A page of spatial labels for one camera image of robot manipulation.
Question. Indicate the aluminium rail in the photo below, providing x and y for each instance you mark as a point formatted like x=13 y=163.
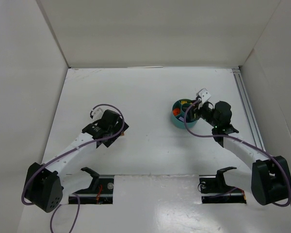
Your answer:
x=248 y=109

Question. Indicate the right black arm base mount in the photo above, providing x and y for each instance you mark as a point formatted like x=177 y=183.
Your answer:
x=214 y=189

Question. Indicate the teal round divided container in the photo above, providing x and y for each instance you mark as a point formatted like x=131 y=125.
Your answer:
x=177 y=116

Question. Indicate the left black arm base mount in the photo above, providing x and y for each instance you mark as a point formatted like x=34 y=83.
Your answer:
x=99 y=191

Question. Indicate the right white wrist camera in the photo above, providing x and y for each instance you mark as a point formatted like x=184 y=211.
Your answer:
x=202 y=97

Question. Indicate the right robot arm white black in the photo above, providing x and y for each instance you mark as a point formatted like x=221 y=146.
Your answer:
x=270 y=181

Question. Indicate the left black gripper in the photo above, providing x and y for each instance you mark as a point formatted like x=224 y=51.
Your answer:
x=121 y=128

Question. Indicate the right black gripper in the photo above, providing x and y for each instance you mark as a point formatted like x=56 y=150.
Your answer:
x=200 y=111

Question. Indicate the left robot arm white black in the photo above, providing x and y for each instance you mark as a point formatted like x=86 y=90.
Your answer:
x=49 y=184

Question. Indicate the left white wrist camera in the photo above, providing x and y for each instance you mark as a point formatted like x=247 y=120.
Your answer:
x=96 y=114

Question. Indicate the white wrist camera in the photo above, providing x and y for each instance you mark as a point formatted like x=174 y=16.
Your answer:
x=96 y=114
x=202 y=97

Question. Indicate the orange cone lego piece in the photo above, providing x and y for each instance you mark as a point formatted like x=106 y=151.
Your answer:
x=176 y=111

